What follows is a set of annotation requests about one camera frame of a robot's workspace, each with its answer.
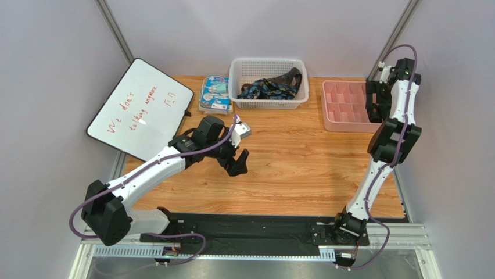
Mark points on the right aluminium frame post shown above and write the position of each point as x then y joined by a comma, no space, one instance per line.
397,31

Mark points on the pink divided organizer tray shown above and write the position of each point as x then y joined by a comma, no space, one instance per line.
343,107

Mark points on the blue white packet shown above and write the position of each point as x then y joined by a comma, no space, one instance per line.
214,96

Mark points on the aluminium frame post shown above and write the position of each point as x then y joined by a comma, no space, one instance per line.
115,29
397,31

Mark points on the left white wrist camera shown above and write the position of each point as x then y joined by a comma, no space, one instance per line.
240,130

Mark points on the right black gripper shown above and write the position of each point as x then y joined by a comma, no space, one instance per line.
373,101

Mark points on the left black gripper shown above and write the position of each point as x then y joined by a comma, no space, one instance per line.
230,157

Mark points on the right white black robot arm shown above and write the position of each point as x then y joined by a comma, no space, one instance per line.
389,146

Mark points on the dark floral ties pile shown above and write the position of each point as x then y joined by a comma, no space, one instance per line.
284,87

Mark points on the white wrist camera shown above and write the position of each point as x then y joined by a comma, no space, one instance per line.
240,130
385,72

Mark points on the white whiteboard black frame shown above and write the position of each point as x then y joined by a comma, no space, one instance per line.
143,111

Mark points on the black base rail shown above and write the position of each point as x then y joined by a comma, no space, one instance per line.
256,235

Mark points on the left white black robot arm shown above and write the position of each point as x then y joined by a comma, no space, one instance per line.
107,207

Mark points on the left aluminium frame post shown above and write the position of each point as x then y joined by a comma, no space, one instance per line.
115,29

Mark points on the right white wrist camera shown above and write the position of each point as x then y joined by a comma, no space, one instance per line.
385,72

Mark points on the white plastic basket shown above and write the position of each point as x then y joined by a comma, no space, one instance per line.
247,70

